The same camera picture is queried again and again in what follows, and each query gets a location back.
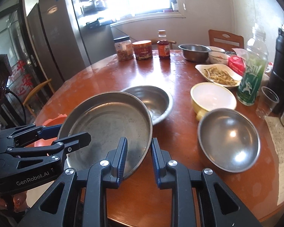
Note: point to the grey refrigerator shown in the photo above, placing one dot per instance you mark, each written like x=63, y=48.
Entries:
x=68, y=36

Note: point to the yellow handled bowl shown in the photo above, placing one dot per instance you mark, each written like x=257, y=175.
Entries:
x=208, y=96

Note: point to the small steel bowl far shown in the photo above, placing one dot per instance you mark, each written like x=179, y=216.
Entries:
x=195, y=53

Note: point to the clear jar black lid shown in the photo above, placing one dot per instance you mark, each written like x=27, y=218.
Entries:
x=124, y=48

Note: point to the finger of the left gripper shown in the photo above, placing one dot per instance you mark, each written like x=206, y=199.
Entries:
x=20, y=136
x=52, y=156

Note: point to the pink bear plate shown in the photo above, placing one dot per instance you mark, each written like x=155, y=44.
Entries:
x=50, y=133

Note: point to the steel pan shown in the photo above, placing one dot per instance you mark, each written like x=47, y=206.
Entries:
x=107, y=117

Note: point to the white ceramic bowl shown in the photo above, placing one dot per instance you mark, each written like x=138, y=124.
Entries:
x=218, y=57

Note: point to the window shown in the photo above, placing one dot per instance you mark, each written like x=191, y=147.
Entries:
x=130, y=11

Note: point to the red lidded jar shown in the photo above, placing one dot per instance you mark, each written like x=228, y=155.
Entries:
x=142, y=50

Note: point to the white dish with food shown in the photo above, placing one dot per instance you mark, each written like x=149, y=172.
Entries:
x=219, y=74

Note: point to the green drink bottle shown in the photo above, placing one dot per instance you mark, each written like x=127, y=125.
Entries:
x=256, y=63

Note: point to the wide-rim steel bowl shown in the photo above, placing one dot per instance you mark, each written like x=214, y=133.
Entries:
x=158, y=102

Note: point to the wooden chair back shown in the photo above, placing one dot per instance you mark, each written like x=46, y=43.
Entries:
x=225, y=40

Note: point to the handwritten paper sheet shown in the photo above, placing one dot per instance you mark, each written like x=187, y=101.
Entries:
x=277, y=134

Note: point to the brown sauce bottle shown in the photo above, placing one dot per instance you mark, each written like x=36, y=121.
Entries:
x=163, y=45

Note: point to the clear plastic cup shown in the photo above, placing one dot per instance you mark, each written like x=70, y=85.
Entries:
x=267, y=102

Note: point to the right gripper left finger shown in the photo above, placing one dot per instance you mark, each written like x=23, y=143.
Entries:
x=80, y=193

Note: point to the black thermos flask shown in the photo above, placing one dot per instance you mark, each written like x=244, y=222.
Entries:
x=276, y=80

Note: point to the round steel bowl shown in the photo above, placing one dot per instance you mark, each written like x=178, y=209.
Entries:
x=229, y=140

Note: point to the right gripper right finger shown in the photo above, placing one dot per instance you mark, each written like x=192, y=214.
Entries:
x=198, y=196

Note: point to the red tissue pack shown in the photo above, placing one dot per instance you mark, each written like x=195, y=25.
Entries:
x=237, y=64

